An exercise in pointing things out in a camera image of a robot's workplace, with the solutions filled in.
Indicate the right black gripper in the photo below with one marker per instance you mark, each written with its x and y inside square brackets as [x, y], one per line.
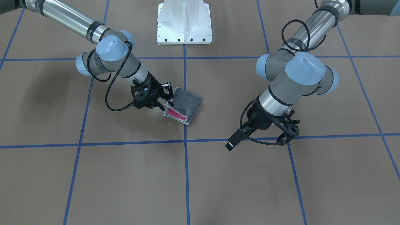
[154, 88]

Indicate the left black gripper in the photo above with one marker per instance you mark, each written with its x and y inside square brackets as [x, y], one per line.
[262, 117]

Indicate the pink and grey towel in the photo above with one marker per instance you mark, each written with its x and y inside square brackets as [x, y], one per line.
[185, 106]

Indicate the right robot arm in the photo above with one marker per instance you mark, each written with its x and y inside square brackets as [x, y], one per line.
[113, 52]

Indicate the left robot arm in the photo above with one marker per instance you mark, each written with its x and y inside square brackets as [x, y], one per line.
[294, 72]

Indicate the white pillar with base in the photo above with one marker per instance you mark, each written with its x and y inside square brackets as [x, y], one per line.
[184, 22]

